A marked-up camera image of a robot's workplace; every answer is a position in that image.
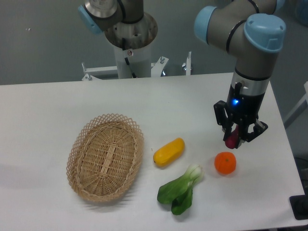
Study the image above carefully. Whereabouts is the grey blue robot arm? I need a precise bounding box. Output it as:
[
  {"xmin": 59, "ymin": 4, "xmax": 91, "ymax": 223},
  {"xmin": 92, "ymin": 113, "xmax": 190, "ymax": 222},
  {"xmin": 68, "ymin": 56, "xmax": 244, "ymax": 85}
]
[{"xmin": 78, "ymin": 0, "xmax": 286, "ymax": 149}]

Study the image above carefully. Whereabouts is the white metal base frame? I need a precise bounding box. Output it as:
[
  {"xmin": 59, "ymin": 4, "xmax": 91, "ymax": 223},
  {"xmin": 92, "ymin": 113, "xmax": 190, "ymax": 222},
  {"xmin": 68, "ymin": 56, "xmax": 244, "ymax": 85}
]
[{"xmin": 82, "ymin": 51, "xmax": 192, "ymax": 81}]

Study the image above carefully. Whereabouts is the white table leg frame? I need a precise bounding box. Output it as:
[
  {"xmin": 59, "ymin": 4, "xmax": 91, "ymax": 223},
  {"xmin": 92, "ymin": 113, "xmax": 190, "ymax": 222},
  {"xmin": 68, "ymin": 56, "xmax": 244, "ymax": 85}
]
[{"xmin": 283, "ymin": 82, "xmax": 308, "ymax": 129}]

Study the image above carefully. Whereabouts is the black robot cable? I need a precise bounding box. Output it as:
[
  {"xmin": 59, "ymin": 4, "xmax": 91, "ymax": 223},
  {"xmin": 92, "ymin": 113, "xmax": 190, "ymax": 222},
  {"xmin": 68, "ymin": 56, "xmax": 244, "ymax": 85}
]
[{"xmin": 121, "ymin": 38, "xmax": 138, "ymax": 79}]

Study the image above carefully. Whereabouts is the orange tangerine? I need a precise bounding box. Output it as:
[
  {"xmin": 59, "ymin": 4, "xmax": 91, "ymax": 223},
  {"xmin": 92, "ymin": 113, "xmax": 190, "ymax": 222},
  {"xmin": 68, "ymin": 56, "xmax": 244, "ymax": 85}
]
[{"xmin": 214, "ymin": 152, "xmax": 237, "ymax": 175}]

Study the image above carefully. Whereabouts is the yellow squash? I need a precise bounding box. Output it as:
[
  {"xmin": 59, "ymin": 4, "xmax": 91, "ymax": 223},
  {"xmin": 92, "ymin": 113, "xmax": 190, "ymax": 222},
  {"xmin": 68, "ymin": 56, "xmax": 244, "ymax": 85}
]
[{"xmin": 153, "ymin": 138, "xmax": 185, "ymax": 167}]

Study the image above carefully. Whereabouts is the black device at edge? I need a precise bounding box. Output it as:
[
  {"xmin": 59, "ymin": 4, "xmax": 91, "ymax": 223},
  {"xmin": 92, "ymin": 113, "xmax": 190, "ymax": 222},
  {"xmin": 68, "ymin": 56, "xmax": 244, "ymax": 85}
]
[{"xmin": 289, "ymin": 195, "xmax": 308, "ymax": 220}]

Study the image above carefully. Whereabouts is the woven wicker basket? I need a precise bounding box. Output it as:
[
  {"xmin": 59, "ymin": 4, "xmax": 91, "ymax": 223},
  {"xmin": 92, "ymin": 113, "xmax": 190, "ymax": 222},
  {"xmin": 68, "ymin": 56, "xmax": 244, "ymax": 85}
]
[{"xmin": 66, "ymin": 114, "xmax": 144, "ymax": 203}]

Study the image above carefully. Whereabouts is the green bok choy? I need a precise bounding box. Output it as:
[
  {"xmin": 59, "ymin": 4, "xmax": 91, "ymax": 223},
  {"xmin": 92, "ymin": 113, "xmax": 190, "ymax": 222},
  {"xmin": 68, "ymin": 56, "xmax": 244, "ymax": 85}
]
[{"xmin": 157, "ymin": 165, "xmax": 204, "ymax": 216}]

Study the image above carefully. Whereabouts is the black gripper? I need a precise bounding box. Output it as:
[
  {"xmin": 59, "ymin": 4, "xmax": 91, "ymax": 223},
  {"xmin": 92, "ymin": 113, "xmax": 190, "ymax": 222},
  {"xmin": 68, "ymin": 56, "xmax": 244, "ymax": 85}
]
[{"xmin": 214, "ymin": 86, "xmax": 268, "ymax": 149}]

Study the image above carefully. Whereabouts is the purple sweet potato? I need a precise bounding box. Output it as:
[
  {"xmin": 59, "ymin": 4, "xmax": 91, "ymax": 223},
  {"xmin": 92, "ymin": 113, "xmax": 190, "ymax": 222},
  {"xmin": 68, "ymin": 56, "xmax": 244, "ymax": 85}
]
[{"xmin": 225, "ymin": 125, "xmax": 239, "ymax": 149}]

